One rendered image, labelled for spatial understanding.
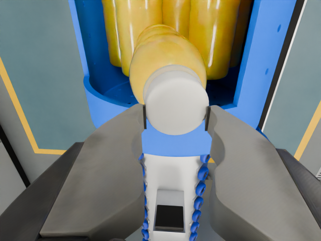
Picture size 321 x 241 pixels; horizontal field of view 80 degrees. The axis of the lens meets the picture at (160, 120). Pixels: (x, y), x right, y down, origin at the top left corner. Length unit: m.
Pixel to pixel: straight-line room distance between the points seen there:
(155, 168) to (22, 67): 1.46
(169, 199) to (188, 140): 0.53
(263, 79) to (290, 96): 1.52
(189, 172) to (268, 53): 0.53
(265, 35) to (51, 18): 1.52
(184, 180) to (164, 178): 0.07
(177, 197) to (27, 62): 1.51
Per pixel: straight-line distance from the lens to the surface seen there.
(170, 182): 0.73
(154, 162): 0.67
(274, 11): 0.22
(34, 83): 1.88
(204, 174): 0.64
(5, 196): 2.48
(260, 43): 0.22
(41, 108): 1.97
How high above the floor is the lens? 1.41
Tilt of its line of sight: 58 degrees down
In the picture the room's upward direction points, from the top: 172 degrees counter-clockwise
